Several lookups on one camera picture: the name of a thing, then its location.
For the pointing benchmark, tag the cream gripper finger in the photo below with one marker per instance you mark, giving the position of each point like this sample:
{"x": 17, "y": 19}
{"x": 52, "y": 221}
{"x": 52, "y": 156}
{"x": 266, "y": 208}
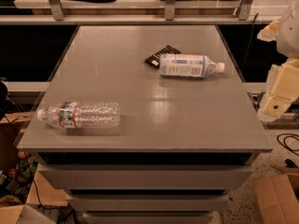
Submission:
{"x": 269, "y": 32}
{"x": 282, "y": 88}

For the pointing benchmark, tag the clear ribbed water bottle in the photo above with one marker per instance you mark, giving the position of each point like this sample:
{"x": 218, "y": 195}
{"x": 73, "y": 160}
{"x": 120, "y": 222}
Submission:
{"x": 79, "y": 115}

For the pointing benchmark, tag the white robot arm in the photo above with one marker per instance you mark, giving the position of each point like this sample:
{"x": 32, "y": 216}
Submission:
{"x": 287, "y": 42}

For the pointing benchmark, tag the white labelled water bottle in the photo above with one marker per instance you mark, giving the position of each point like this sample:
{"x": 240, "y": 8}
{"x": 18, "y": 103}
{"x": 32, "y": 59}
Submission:
{"x": 187, "y": 65}

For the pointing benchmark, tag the cardboard box right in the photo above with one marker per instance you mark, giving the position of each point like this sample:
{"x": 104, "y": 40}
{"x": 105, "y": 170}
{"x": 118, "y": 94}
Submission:
{"x": 278, "y": 197}

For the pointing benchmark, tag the cardboard box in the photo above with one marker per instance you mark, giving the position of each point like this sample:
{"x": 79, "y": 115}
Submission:
{"x": 42, "y": 205}
{"x": 278, "y": 197}

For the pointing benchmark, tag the grey drawer cabinet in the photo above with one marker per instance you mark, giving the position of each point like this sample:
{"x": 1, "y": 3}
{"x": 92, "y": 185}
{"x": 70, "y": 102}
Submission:
{"x": 181, "y": 146}

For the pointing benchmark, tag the black flat packet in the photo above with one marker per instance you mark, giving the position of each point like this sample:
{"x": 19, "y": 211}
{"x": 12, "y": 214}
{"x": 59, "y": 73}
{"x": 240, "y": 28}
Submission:
{"x": 154, "y": 59}

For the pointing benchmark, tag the white shelf with metal brackets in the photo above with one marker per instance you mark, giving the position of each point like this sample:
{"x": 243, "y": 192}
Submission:
{"x": 141, "y": 11}

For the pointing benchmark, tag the cardboard box left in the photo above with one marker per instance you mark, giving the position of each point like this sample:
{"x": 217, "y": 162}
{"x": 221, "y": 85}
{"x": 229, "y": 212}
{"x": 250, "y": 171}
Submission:
{"x": 42, "y": 205}

